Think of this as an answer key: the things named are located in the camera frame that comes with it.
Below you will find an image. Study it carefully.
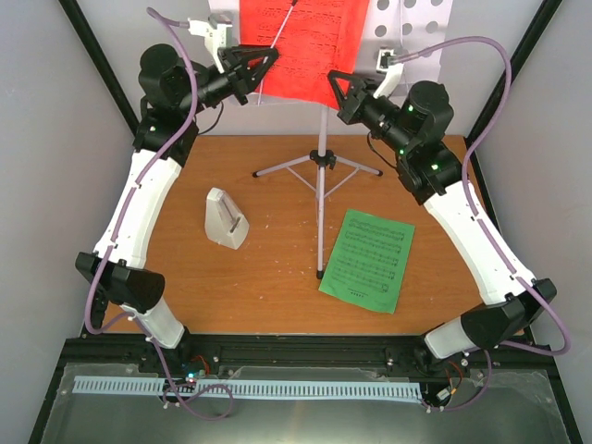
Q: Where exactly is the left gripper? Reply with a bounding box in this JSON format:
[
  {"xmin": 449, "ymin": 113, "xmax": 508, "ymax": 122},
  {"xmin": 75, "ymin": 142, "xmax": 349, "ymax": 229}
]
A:
[{"xmin": 179, "ymin": 47, "xmax": 279, "ymax": 117}]

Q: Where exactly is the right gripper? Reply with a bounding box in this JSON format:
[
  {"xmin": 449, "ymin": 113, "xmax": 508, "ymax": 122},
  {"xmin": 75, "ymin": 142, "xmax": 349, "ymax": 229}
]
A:
[{"xmin": 327, "ymin": 70, "xmax": 413, "ymax": 157}]

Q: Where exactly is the red sheet music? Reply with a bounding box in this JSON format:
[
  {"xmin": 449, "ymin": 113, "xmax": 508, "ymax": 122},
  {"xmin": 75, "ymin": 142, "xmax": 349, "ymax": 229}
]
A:
[{"xmin": 239, "ymin": 0, "xmax": 369, "ymax": 108}]

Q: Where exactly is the white music stand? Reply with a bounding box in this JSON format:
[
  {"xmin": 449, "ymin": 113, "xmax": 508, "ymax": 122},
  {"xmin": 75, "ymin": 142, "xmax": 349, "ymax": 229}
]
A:
[{"xmin": 209, "ymin": 1, "xmax": 425, "ymax": 278}]

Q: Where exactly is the white metronome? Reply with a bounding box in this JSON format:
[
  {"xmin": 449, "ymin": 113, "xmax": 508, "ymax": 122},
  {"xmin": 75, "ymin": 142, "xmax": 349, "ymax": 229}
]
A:
[{"xmin": 204, "ymin": 188, "xmax": 250, "ymax": 250}]

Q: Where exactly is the green sheet music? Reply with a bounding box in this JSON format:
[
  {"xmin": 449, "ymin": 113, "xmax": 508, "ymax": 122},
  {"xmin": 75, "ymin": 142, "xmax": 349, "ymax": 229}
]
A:
[{"xmin": 319, "ymin": 209, "xmax": 415, "ymax": 315}]

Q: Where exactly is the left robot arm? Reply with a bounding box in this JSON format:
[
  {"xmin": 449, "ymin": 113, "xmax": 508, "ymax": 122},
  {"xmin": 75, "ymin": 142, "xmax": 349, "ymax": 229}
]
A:
[{"xmin": 75, "ymin": 43, "xmax": 279, "ymax": 373}]

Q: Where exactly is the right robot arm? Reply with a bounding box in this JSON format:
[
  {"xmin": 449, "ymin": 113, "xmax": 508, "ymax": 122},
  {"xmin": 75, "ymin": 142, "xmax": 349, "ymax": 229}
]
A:
[{"xmin": 327, "ymin": 70, "xmax": 557, "ymax": 363}]

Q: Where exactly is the small circuit board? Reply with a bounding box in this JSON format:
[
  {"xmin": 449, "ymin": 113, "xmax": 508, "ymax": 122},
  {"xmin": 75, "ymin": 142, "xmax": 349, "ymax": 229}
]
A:
[{"xmin": 181, "ymin": 355, "xmax": 210, "ymax": 383}]

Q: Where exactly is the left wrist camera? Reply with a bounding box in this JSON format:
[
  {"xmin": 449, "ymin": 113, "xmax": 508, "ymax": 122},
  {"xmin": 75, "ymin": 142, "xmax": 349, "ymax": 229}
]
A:
[{"xmin": 188, "ymin": 13, "xmax": 232, "ymax": 73}]

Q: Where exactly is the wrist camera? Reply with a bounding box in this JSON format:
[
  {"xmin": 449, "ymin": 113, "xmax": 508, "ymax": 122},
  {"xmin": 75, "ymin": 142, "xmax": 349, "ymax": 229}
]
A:
[
  {"xmin": 188, "ymin": 13, "xmax": 232, "ymax": 73},
  {"xmin": 373, "ymin": 48, "xmax": 404, "ymax": 98}
]

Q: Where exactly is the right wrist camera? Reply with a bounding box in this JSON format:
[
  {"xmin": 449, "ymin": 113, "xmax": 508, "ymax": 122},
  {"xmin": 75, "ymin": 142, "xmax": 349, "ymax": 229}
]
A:
[{"xmin": 373, "ymin": 48, "xmax": 404, "ymax": 98}]

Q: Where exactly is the black aluminium rail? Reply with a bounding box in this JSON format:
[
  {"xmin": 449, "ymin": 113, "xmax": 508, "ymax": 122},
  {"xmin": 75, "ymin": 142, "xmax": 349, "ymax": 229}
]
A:
[{"xmin": 64, "ymin": 333, "xmax": 431, "ymax": 378}]

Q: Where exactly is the blue cable duct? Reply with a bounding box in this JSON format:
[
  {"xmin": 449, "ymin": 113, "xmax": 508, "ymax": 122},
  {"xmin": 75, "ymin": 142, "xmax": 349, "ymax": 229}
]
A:
[{"xmin": 71, "ymin": 376, "xmax": 422, "ymax": 403}]

